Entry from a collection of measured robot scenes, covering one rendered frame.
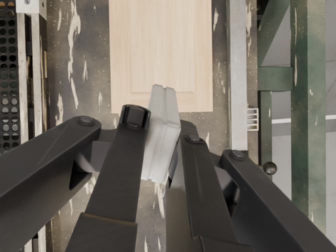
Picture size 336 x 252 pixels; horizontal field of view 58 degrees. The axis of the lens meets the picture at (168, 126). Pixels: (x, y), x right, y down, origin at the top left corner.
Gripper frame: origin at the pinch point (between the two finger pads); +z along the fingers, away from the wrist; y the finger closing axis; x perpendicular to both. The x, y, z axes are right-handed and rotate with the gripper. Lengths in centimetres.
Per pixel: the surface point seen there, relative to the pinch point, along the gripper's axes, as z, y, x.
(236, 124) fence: 71, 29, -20
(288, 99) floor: 277, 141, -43
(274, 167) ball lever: 57, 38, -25
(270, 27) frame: 114, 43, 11
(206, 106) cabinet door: 74, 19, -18
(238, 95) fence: 74, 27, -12
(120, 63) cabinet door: 77, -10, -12
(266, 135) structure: 79, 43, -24
